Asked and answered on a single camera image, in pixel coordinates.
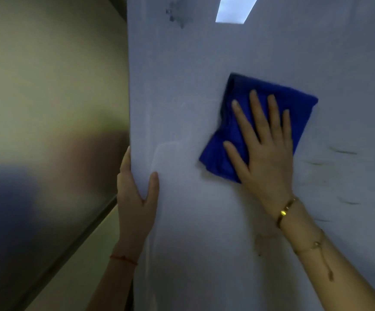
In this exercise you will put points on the person's right hand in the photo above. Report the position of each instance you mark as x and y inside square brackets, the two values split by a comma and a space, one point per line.
[266, 161]

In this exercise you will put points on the person's left hand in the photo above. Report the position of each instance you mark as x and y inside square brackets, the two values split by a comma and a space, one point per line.
[132, 210]

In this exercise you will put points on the person's left thumb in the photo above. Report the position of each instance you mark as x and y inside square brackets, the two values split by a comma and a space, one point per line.
[153, 189]

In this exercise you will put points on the person's right little finger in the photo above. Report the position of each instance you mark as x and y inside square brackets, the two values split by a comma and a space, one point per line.
[287, 129]

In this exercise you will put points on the person's right thumb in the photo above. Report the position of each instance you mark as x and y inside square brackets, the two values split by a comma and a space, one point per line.
[236, 160]

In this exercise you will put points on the person's right middle finger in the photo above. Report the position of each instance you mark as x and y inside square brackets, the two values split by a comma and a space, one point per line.
[260, 111]

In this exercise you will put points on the blue microfibre cloth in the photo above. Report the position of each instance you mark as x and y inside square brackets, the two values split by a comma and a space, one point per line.
[281, 103]

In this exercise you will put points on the white whiteboard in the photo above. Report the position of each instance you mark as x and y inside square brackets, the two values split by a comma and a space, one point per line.
[194, 93]

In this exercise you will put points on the person's right forearm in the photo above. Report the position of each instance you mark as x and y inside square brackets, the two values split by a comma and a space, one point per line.
[330, 265]

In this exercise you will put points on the person's left forearm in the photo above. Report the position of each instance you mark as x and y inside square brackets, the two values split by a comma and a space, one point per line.
[116, 285]

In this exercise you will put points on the large grey reflective panel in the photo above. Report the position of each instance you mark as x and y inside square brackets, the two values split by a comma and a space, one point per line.
[45, 126]

